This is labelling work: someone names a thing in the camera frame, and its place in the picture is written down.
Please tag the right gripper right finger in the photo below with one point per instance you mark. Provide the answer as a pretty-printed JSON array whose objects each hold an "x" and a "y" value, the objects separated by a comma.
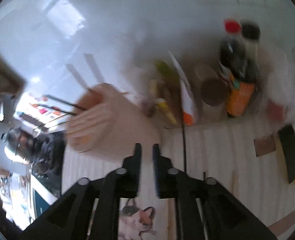
[{"x": 172, "y": 183}]

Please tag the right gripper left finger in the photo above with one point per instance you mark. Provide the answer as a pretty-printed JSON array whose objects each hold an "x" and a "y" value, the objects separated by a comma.
[{"x": 122, "y": 182}]

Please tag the black chopstick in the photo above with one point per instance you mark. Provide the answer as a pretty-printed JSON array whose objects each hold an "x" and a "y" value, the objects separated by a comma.
[
  {"x": 184, "y": 149},
  {"x": 63, "y": 101}
]

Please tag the black chopstick on mat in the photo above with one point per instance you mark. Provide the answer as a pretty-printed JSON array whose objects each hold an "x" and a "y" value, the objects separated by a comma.
[{"x": 184, "y": 149}]

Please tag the beige utensil holder cup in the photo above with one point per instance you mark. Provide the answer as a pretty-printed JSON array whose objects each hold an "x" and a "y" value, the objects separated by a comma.
[{"x": 110, "y": 126}]

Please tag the white orange packet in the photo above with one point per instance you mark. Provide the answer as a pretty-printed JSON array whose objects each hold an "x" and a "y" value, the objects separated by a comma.
[{"x": 189, "y": 109}]

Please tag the striped cat placemat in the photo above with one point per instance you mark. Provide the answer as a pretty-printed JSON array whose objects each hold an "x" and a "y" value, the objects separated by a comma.
[{"x": 244, "y": 155}]

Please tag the clear plastic organizer tray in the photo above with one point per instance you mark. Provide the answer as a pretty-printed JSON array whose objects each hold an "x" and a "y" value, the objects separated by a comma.
[{"x": 167, "y": 89}]

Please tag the brown lid jar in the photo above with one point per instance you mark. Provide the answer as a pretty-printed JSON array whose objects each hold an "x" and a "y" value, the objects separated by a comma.
[{"x": 211, "y": 93}]

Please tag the dark soy sauce bottle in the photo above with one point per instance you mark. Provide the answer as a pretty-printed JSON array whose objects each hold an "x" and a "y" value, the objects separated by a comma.
[{"x": 234, "y": 69}]

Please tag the black smartphone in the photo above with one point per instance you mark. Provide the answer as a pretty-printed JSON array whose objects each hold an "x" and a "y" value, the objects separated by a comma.
[{"x": 287, "y": 139}]

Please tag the red item in plastic bag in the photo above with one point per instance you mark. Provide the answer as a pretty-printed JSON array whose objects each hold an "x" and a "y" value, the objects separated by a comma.
[{"x": 275, "y": 112}]

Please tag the black cap sauce bottle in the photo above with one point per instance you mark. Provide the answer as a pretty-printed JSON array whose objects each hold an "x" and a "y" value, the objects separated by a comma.
[{"x": 251, "y": 37}]

